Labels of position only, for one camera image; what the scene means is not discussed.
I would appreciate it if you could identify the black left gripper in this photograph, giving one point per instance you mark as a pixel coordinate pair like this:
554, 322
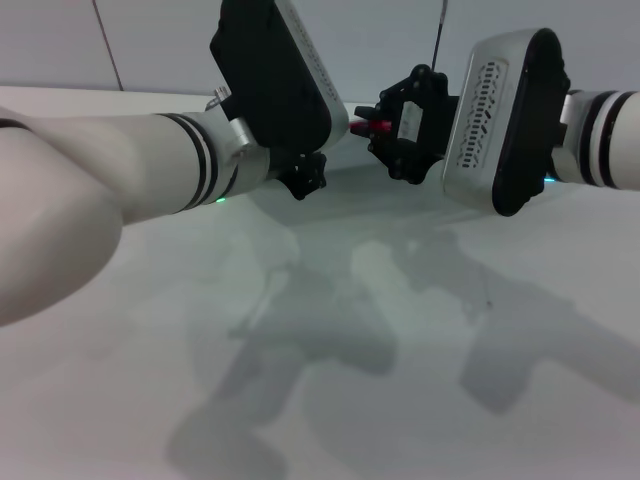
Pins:
282, 167

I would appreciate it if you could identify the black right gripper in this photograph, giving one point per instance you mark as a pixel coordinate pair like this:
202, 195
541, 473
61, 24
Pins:
430, 125

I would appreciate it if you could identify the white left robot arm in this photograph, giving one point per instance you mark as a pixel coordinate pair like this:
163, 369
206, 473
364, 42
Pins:
100, 200

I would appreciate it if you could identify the white-black right wrist camera box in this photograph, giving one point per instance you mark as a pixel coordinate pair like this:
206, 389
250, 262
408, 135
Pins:
480, 125

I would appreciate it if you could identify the white-black wrist camera box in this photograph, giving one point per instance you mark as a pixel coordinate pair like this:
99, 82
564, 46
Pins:
480, 125
272, 75

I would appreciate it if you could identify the white-black left wrist camera box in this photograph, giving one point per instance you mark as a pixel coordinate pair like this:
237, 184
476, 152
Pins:
272, 75

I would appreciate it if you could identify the silver left wrist mount bolt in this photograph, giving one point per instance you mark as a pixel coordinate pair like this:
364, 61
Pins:
218, 97

